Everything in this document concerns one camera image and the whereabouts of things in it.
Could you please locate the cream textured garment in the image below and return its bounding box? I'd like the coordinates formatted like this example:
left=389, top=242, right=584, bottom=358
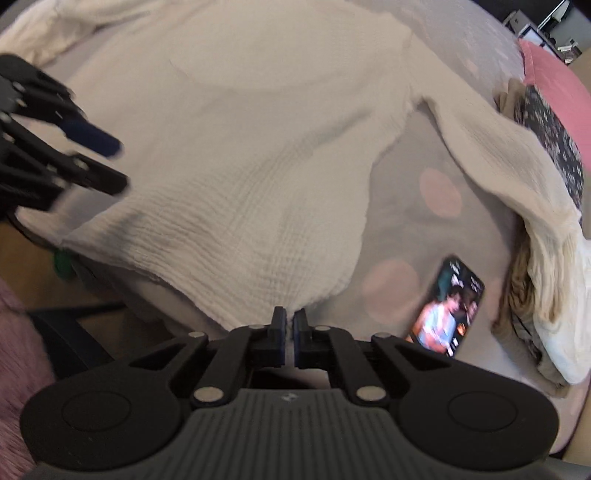
left=1, top=1, right=590, bottom=383

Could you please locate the smartphone with lit screen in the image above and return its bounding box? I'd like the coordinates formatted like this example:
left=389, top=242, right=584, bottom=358
left=406, top=256, right=485, bottom=357

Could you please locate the grey pink-dotted bedspread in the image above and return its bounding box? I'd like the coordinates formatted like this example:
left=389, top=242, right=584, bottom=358
left=0, top=0, right=588, bottom=453

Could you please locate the tan folded garment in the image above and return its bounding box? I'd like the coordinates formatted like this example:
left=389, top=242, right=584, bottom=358
left=491, top=78, right=570, bottom=398

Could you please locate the dark floral folded garment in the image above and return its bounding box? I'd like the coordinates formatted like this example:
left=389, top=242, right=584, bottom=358
left=522, top=85, right=584, bottom=209

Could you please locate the pink pillow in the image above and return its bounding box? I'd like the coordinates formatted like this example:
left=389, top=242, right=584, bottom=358
left=519, top=40, right=591, bottom=171

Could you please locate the white device on shelf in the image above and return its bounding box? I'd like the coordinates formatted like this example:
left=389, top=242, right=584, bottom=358
left=503, top=0, right=582, bottom=65

